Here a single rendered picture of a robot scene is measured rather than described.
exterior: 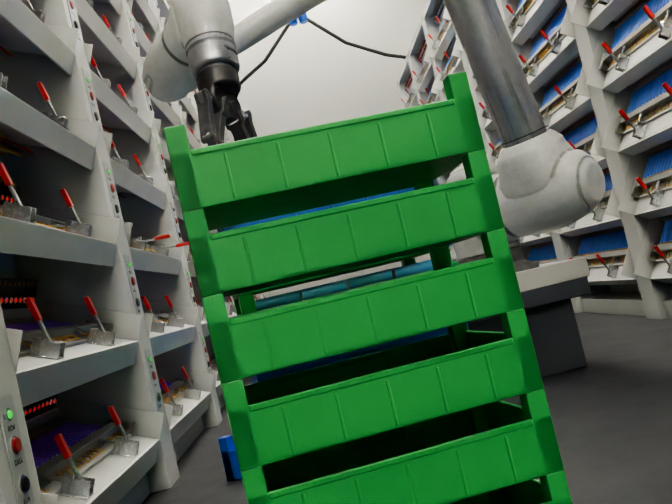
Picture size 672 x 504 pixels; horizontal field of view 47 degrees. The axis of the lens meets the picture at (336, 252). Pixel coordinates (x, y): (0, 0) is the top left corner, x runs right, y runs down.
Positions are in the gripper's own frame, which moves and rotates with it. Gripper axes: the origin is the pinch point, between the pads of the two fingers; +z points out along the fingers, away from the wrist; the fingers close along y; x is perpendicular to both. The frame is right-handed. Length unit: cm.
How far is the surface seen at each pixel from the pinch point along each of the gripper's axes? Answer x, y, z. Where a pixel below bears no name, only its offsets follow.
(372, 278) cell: -22.9, -9.4, 27.9
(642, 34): -67, 100, -37
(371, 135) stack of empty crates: -40, -40, 23
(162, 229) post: 67, 61, -28
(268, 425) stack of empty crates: -24, -44, 47
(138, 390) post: 39.3, 9.5, 26.5
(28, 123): 16.9, -28.5, -9.3
